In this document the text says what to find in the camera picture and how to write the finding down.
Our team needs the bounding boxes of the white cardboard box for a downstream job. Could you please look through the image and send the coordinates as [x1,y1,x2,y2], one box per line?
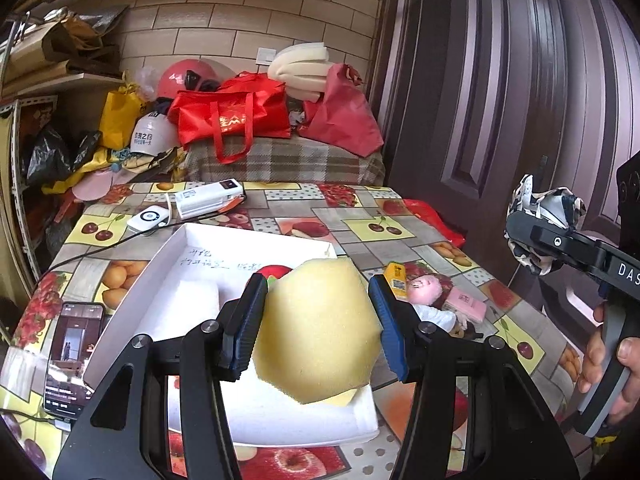
[82,222,379,448]

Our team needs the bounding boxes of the pink small box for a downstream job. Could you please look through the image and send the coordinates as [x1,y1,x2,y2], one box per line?
[446,287,487,324]

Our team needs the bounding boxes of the black and white patterned cloth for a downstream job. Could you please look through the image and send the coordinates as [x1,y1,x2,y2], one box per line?
[506,174,587,277]

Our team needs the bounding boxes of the brown paper bags pile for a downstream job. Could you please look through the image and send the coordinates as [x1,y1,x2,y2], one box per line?
[10,5,131,96]

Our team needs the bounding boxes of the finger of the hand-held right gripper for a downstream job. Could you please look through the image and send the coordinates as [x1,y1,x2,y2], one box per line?
[505,210,640,288]

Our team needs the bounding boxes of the yellow labelled packet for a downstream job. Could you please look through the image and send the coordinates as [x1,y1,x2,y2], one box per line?
[384,261,407,302]

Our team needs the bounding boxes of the person's right hand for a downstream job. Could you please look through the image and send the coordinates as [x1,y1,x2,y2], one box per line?
[575,304,640,427]

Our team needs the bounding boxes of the red plastic bag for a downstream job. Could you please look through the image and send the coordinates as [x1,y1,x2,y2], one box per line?
[302,62,385,157]

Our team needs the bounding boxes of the fruit print tablecloth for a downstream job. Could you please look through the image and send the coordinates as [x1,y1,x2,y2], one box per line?
[0,180,586,480]

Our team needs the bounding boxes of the red tote bag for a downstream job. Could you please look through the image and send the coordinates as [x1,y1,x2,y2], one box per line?
[167,72,292,165]

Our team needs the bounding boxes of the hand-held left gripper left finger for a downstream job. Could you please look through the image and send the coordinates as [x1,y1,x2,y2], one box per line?
[52,272,269,480]

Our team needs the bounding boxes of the black plastic bag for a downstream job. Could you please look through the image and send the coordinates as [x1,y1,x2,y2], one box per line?
[25,127,103,186]

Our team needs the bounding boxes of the cream foam roll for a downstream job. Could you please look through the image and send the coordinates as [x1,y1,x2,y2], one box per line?
[267,42,332,103]

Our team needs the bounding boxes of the black smartphone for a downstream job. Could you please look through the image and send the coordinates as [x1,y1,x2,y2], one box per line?
[42,301,107,420]

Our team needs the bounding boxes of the plaid cloth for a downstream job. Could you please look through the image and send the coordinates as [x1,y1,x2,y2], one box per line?
[182,132,386,186]

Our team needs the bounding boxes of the pink helmet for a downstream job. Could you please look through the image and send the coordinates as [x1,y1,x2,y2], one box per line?
[156,58,236,98]

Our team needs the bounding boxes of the pink plush toy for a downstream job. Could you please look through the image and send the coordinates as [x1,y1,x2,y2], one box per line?
[404,274,442,307]

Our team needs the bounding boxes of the pink cloth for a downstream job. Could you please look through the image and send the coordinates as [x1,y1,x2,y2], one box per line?
[72,170,131,202]

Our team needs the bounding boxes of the red apple plush toy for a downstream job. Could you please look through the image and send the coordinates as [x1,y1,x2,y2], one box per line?
[257,263,293,281]

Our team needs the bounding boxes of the white fabric piece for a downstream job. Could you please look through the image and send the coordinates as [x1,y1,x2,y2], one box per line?
[414,304,457,332]

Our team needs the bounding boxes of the black charging cable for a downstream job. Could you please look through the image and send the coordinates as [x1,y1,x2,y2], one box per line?
[0,407,71,428]
[39,210,236,283]

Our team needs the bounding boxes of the yellow sponge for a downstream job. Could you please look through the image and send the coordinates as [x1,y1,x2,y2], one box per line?
[252,258,383,406]

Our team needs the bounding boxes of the metal storage shelf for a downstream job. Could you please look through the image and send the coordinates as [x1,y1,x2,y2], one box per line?
[0,10,126,311]

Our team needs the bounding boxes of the white helmet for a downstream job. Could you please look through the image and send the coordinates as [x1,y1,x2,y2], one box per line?
[131,111,180,157]

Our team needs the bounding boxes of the white round-button device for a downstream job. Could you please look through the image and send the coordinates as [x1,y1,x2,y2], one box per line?
[126,206,172,236]

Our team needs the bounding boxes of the white power bank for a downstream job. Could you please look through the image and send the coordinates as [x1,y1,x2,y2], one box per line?
[173,180,247,219]

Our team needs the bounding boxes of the yellow paper bag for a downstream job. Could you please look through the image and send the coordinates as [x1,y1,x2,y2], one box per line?
[98,85,146,151]

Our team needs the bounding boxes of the red bag with gold print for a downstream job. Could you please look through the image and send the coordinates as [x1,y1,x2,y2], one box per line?
[404,199,467,248]

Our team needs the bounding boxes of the clear plastic bag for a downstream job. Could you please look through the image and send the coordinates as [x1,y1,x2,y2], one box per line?
[134,65,162,103]

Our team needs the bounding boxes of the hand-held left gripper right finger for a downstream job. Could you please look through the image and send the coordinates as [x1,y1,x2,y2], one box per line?
[367,274,581,480]

